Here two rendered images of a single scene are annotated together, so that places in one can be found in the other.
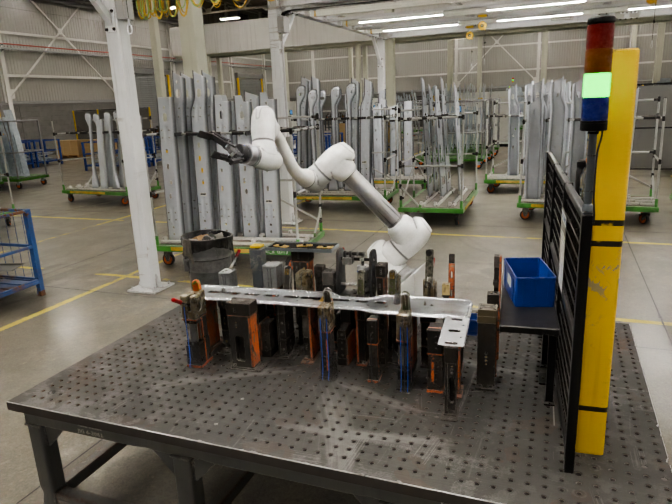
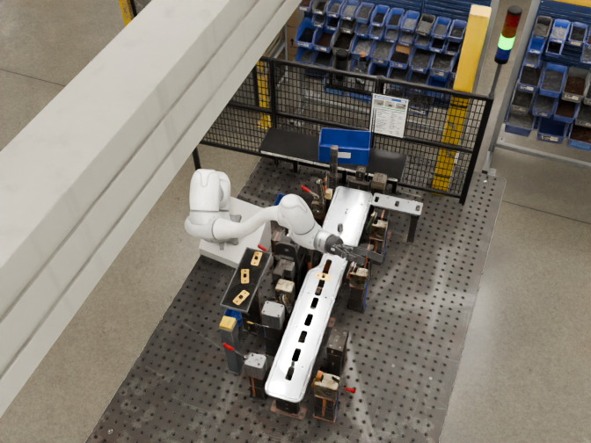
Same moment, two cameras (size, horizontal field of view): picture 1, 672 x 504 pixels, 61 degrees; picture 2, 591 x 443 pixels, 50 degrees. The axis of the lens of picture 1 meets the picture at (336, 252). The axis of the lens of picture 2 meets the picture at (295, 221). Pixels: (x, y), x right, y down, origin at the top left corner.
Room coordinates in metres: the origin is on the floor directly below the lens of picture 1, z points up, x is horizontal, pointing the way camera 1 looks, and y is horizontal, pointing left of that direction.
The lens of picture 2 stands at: (2.61, 1.98, 3.73)
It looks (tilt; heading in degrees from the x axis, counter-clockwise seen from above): 50 degrees down; 271
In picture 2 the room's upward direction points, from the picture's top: 1 degrees counter-clockwise
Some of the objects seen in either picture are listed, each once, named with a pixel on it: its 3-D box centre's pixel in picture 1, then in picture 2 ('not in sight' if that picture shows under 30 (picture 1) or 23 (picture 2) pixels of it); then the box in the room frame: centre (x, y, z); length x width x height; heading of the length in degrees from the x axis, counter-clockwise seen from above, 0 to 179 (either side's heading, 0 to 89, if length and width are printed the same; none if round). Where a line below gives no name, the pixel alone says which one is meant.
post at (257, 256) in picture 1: (260, 286); (231, 346); (2.97, 0.43, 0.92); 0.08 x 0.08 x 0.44; 72
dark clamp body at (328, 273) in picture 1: (332, 306); (287, 285); (2.70, 0.03, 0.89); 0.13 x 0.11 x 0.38; 162
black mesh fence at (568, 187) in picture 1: (552, 335); (322, 164); (2.48, -1.01, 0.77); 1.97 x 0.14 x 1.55; 162
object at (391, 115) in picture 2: (564, 249); (388, 115); (2.10, -0.88, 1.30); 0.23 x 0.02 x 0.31; 162
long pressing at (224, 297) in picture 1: (320, 299); (324, 280); (2.50, 0.08, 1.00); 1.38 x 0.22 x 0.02; 72
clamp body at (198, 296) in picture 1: (196, 328); (326, 396); (2.51, 0.68, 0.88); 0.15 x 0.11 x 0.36; 162
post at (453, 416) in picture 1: (450, 380); (413, 225); (1.96, -0.42, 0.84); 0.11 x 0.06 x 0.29; 162
